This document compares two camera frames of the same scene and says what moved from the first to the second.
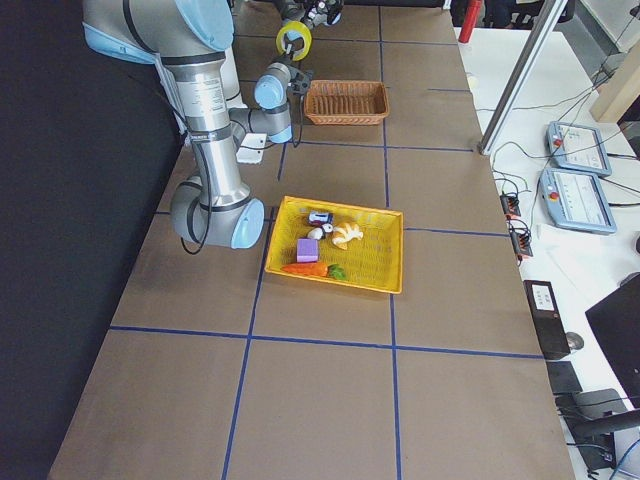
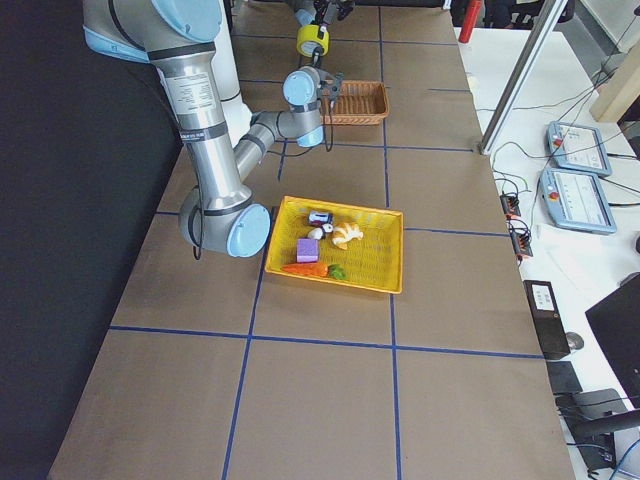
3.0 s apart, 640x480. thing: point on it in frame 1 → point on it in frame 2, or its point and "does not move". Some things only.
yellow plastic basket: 373,261 does not move
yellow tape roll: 290,26 → 309,33
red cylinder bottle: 473,8 does not move
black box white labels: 546,318 does not move
